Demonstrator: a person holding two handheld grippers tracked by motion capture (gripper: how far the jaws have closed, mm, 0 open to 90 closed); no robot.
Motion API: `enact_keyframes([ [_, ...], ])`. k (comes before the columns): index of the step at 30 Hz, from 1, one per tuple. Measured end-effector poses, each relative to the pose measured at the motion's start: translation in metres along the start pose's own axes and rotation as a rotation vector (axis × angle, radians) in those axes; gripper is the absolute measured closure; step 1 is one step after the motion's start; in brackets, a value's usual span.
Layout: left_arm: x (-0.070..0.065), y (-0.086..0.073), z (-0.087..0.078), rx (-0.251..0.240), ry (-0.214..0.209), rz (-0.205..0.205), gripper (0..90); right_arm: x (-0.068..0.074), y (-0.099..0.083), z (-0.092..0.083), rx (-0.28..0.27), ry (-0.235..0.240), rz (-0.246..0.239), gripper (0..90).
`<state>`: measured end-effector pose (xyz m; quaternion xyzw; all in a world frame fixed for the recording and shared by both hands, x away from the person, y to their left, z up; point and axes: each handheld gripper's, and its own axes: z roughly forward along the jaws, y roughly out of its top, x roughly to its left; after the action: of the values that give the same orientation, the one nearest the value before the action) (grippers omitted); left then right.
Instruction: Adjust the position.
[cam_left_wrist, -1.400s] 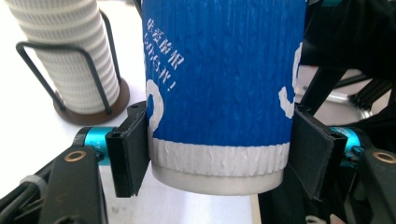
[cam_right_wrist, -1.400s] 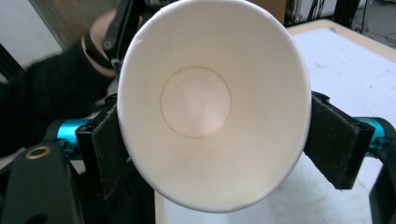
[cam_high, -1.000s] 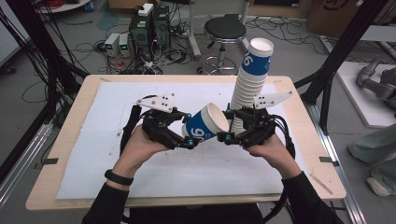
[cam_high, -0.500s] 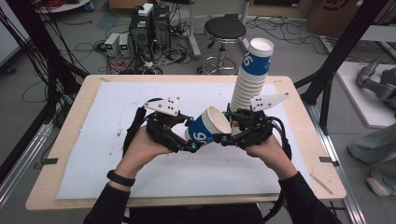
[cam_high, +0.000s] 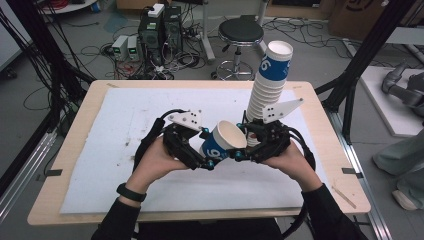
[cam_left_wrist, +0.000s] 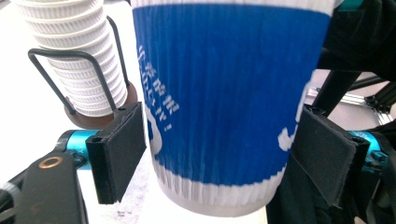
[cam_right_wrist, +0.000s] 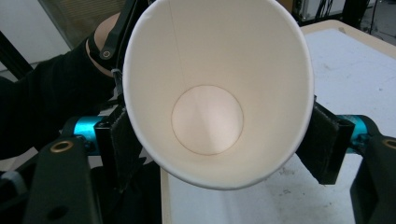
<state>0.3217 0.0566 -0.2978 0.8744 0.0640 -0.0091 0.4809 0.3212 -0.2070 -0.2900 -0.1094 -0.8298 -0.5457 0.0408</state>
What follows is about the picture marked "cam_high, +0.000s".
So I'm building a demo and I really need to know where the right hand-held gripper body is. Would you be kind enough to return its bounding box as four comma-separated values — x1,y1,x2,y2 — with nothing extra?
251,97,305,164

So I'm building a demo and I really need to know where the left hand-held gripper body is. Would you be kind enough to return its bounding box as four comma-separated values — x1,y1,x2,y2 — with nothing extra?
162,109,203,169

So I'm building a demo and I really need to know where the black wire cup holder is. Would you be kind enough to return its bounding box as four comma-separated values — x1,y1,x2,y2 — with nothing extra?
240,109,250,134

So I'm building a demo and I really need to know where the blue labelled paper cup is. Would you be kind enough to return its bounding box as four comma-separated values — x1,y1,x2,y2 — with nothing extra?
199,119,248,162

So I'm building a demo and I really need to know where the stack of white paper cups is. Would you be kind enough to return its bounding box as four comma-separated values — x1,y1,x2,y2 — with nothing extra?
245,40,295,148

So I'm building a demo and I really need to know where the person's left hand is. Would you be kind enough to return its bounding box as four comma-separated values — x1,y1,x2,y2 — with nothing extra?
125,134,190,195

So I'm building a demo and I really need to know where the person's right hand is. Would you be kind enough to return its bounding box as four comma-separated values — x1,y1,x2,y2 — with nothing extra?
262,142,324,194

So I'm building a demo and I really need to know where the white table mat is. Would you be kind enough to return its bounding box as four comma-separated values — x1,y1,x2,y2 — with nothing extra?
59,87,331,214

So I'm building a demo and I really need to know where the person's black clothing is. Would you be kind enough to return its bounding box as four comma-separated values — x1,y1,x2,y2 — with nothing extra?
138,218,285,240

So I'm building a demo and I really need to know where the black wristband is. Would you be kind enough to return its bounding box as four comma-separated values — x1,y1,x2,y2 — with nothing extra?
115,182,148,203

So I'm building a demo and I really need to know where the thin wooden stick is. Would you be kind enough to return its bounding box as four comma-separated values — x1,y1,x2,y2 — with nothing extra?
331,184,357,210

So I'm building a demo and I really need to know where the black round stool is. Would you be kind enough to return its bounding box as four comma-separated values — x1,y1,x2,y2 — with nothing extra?
210,16,265,82

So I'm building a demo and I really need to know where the white metal stand leg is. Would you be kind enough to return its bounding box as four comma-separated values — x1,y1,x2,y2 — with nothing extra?
199,0,217,63

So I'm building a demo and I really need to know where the grey power supply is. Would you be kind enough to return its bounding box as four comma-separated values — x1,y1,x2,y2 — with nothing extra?
126,35,141,62
111,34,130,62

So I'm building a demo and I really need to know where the wooden table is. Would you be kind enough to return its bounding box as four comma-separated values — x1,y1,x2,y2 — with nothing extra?
27,79,372,227

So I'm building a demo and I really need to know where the black computer tower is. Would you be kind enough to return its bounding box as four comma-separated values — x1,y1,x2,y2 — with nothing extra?
138,13,166,67
163,5,184,54

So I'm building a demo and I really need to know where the white platform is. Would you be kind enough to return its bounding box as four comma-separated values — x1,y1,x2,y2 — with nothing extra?
359,65,424,138

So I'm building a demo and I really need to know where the white box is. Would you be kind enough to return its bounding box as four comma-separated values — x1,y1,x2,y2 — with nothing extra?
147,3,166,18

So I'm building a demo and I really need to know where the brown cardboard box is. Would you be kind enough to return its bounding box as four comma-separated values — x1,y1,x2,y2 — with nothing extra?
328,0,392,42

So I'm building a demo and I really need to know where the white round table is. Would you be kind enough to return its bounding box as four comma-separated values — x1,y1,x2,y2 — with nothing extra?
39,0,98,15

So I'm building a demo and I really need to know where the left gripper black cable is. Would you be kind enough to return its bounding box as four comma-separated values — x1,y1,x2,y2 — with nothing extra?
133,108,188,172

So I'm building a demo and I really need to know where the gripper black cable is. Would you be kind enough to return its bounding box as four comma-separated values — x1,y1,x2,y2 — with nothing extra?
281,124,318,240
133,108,188,172

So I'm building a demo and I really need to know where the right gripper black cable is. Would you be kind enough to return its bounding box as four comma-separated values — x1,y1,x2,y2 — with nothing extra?
281,124,318,240

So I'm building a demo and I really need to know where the tangle of floor cables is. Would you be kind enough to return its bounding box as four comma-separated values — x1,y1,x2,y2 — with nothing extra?
99,41,203,81

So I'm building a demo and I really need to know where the aluminium rail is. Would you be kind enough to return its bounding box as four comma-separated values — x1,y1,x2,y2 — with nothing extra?
0,131,58,222
328,109,395,240

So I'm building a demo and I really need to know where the black frame post with cables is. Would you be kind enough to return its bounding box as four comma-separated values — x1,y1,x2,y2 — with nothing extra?
0,0,96,134

